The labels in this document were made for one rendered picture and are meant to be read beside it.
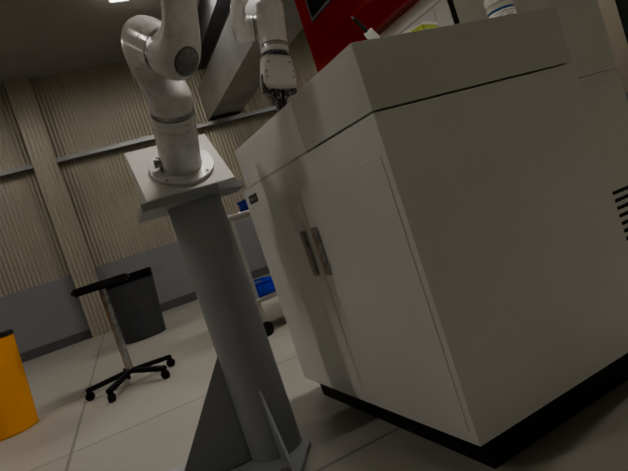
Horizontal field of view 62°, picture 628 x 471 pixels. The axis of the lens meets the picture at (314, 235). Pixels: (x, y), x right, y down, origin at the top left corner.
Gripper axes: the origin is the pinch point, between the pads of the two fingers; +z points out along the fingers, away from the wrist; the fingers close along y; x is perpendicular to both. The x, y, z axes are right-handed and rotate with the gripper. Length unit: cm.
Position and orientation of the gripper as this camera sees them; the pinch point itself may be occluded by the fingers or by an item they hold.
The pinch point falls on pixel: (281, 107)
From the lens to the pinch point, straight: 158.9
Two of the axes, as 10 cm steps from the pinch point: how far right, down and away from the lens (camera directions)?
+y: -9.1, 1.0, -4.1
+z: 1.3, 9.9, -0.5
